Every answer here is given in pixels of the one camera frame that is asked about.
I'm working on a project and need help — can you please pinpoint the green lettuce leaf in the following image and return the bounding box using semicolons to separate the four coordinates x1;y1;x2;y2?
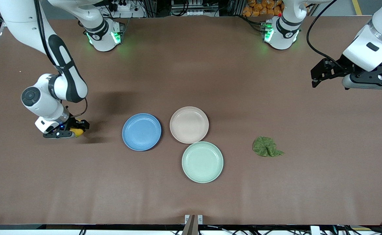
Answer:
252;136;285;158

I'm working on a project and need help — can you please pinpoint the blue plate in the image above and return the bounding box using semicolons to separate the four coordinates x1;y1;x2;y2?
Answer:
122;113;162;151

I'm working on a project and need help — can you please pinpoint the bag of orange items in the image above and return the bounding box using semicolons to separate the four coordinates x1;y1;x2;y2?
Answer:
242;0;284;17

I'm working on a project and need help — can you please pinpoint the beige plate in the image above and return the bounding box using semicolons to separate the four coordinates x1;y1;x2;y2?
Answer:
170;106;209;144

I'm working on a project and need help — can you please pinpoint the white power strip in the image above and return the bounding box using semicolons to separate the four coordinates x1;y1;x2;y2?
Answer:
108;0;146;18

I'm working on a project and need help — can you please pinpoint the pale green plate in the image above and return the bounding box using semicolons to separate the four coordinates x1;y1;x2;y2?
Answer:
182;141;224;183

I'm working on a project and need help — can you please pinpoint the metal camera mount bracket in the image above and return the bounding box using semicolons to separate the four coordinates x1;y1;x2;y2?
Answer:
182;214;203;235

